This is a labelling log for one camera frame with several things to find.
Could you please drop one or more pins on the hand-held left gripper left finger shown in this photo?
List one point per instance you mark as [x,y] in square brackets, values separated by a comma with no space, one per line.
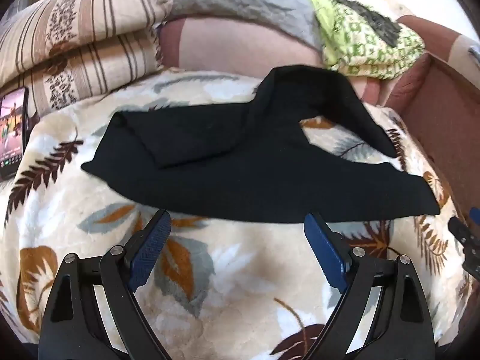
[152,245]

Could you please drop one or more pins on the black pants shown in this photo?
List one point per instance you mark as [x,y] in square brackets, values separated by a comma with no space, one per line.
[240,168]

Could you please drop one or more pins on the striped floral beige pillow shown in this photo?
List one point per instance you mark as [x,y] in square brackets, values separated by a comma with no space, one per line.
[97,63]
[86,7]

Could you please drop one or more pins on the dark grey knitted cloth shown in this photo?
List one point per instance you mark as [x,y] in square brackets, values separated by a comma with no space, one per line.
[375,24]

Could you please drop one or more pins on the black smartphone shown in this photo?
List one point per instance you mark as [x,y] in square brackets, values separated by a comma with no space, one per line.
[13,135]

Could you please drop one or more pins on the leaf print plush blanket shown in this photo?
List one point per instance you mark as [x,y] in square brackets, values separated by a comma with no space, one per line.
[240,292]

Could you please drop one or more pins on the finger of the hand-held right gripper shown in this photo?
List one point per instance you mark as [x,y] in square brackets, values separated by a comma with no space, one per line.
[463,232]
[473,268]

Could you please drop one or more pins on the reddish brown sofa frame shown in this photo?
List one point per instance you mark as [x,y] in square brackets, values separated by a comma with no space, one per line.
[438,105]

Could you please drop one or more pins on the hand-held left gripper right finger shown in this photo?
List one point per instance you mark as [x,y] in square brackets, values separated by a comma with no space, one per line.
[324,247]

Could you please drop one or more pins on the green patterned cloth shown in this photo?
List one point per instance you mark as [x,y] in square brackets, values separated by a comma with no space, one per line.
[356,56]

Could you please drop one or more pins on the pink quilted bed sheet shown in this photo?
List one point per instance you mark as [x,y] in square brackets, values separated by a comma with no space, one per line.
[232,45]

